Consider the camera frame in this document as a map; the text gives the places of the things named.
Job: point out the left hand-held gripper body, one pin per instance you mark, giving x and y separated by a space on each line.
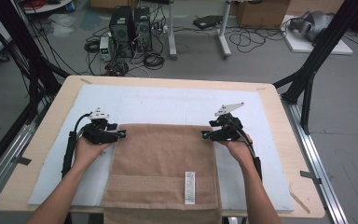
98 133

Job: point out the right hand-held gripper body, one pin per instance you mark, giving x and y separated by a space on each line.
230 129

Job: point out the tan terry towel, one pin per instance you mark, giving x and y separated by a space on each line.
164 155

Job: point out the person's left hand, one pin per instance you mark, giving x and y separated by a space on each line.
85 154

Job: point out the person's right hand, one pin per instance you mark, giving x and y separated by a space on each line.
240 152

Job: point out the white grid mat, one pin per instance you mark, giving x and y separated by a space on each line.
167 102

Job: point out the grey bench power supply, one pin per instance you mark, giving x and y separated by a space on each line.
105 48

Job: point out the grey tape piece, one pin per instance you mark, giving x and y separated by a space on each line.
310 176
21 160

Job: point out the large black computer tower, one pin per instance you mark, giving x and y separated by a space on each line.
121 28

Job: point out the flat black device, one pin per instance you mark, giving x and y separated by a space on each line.
206 22

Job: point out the tan tape strip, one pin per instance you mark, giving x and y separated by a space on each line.
300 202

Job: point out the small black computer tower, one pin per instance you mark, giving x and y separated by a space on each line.
143 28

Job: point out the white floor board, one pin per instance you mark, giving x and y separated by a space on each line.
301 45

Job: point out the clear plastic sheet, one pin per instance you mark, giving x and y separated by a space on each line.
62 25

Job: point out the large cardboard box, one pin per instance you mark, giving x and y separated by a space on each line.
261 14

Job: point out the low cardboard box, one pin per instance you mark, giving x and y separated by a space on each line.
112 3

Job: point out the grey bag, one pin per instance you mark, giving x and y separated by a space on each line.
313 23

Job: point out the round white table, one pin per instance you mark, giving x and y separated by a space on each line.
48 6

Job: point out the aluminium rail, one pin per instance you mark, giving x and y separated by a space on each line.
317 155
9 149

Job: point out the white desk frame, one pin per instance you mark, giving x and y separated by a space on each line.
172 37

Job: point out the black metal frame strut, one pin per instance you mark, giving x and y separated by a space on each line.
323 46
28 49

